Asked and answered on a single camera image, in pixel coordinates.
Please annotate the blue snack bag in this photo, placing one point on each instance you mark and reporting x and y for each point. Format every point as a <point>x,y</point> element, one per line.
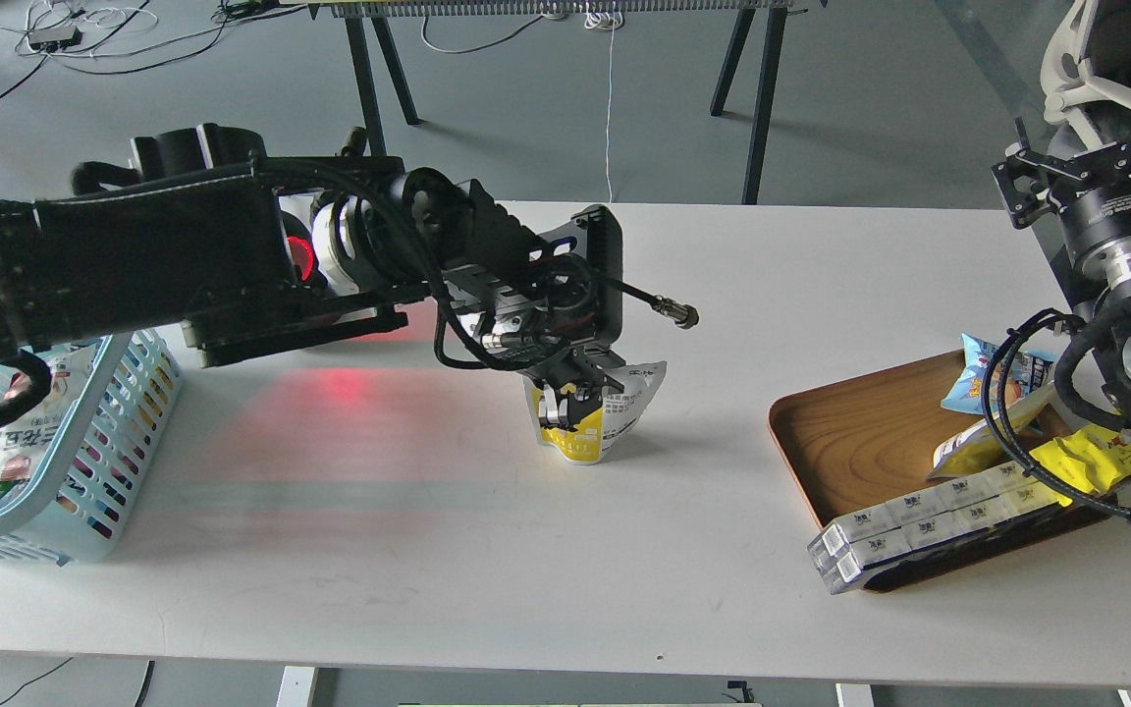
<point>1029,370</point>

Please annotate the brown wooden tray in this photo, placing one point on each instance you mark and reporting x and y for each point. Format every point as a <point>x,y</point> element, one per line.
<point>861,442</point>

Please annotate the light blue plastic basket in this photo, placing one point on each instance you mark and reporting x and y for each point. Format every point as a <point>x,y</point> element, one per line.
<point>77,506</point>

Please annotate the red white snack bag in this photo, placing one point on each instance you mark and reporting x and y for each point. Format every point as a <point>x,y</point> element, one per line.
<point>23,443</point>

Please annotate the black trestle table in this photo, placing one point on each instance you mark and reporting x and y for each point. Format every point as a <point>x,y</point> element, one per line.
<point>645,105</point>

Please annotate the yellow white snack pouch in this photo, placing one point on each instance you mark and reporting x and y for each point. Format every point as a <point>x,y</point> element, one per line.
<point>601,430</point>

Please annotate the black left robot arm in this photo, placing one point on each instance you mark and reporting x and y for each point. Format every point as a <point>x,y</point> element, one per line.
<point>256,255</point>

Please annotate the white office chair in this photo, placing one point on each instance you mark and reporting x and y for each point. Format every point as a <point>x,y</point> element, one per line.
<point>1086,72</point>

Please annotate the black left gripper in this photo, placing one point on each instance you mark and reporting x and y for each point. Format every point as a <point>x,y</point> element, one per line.
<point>539,304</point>

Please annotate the yellow cartoon snack bag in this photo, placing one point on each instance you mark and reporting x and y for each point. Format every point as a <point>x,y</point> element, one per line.
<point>1094,460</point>

